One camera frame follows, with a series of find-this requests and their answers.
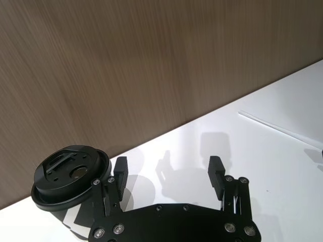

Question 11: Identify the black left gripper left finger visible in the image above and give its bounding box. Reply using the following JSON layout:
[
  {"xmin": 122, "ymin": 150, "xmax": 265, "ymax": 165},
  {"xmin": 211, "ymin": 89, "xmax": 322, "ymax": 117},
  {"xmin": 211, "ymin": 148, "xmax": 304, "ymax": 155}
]
[{"xmin": 91, "ymin": 156, "xmax": 130, "ymax": 225}]

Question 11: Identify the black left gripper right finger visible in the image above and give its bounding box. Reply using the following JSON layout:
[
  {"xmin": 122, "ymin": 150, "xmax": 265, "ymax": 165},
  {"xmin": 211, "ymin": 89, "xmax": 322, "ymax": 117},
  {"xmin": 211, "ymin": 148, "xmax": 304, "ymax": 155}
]
[{"xmin": 206, "ymin": 155, "xmax": 253, "ymax": 229}]

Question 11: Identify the black plastic cup lid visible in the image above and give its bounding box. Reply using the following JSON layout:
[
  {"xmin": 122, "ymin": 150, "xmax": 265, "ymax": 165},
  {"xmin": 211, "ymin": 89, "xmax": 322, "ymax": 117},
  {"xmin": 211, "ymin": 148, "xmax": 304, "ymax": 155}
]
[{"xmin": 30, "ymin": 144, "xmax": 113, "ymax": 212}]

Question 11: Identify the white paper cup black print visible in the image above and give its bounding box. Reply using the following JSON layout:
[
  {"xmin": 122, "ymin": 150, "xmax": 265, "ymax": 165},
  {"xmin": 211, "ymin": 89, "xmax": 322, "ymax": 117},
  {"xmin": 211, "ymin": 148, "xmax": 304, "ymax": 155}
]
[{"xmin": 49, "ymin": 173, "xmax": 139, "ymax": 240}]

